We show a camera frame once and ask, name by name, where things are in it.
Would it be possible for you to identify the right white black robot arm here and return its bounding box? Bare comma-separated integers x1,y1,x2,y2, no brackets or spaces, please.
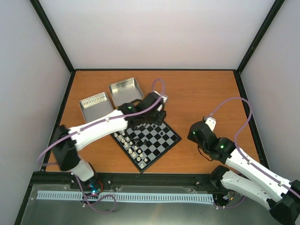
187,118,300,225

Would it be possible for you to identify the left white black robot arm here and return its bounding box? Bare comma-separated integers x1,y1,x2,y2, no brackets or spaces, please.
51,91,168,189

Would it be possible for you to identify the black and silver chessboard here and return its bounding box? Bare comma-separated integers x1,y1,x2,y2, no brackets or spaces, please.
111,122,182,173

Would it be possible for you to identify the gold metal tin base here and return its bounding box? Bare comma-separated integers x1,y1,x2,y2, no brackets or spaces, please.
108,77,143,107

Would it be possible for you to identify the black aluminium frame rail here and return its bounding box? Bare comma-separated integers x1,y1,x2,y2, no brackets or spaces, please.
30,172,213,190

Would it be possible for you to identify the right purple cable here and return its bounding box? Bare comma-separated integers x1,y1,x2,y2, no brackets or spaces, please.
203,97,300,209

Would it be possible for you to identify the purple cable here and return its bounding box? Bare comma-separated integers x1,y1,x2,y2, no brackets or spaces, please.
37,78,168,214
203,97,300,209

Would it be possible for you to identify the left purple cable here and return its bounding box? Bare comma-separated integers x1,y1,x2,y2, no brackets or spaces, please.
37,78,168,214

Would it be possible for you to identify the light blue slotted cable duct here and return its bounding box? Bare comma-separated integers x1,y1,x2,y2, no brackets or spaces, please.
36,190,214,204

